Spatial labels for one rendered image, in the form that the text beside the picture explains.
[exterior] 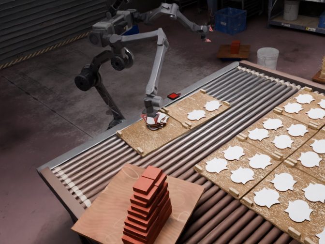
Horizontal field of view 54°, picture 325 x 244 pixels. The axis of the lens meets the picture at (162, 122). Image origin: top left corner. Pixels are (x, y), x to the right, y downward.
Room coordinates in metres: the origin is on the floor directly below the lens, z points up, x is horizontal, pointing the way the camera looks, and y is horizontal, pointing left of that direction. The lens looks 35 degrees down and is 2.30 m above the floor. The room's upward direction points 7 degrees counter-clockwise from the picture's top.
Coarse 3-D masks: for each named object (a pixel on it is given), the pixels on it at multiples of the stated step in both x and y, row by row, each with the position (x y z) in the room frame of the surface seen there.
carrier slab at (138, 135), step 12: (144, 120) 1.99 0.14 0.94; (168, 120) 1.95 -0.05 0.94; (132, 132) 1.86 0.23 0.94; (144, 132) 1.84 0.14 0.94; (156, 132) 1.82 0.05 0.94; (168, 132) 1.80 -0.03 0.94; (180, 132) 1.79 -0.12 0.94; (132, 144) 1.72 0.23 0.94; (144, 144) 1.70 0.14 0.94; (156, 144) 1.69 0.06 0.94; (144, 156) 1.59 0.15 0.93
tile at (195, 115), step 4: (192, 112) 2.00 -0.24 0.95; (196, 112) 1.99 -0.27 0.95; (200, 112) 1.99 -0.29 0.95; (204, 112) 1.98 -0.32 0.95; (188, 116) 1.95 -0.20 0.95; (192, 116) 1.95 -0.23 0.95; (196, 116) 1.94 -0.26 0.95; (200, 116) 1.93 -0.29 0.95; (204, 116) 1.93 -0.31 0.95; (192, 120) 1.91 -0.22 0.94; (196, 120) 1.90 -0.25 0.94
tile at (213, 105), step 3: (207, 102) 2.11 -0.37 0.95; (210, 102) 2.11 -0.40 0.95; (213, 102) 2.10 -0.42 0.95; (216, 102) 2.10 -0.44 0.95; (207, 105) 2.07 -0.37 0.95; (210, 105) 2.07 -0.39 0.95; (213, 105) 2.06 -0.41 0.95; (216, 105) 2.06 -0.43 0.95; (219, 105) 2.05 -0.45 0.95; (207, 108) 2.03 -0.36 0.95; (210, 108) 2.02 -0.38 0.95; (213, 108) 2.02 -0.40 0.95; (216, 108) 2.01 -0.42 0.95; (210, 111) 1.99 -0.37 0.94
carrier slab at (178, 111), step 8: (192, 96) 2.25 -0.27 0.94; (200, 96) 2.23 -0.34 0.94; (208, 96) 2.22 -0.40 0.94; (176, 104) 2.16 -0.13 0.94; (184, 104) 2.15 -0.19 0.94; (192, 104) 2.13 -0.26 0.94; (200, 104) 2.12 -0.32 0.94; (176, 112) 2.04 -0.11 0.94; (184, 112) 2.03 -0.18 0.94; (208, 112) 1.99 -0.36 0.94; (216, 112) 1.98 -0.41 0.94; (176, 120) 1.96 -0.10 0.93; (184, 120) 1.93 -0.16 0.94; (200, 120) 1.90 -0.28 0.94; (208, 120) 1.91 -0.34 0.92; (192, 128) 1.82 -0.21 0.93
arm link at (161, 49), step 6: (162, 36) 2.16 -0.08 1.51; (162, 42) 2.13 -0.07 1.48; (162, 48) 2.12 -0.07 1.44; (156, 54) 2.10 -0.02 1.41; (162, 54) 2.09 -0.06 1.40; (156, 60) 2.06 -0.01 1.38; (162, 60) 2.07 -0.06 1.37; (156, 66) 2.02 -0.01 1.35; (156, 72) 1.99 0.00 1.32; (150, 78) 1.96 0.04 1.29; (156, 78) 1.95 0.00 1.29; (150, 84) 1.92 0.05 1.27; (156, 84) 1.93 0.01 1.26; (156, 90) 1.92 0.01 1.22
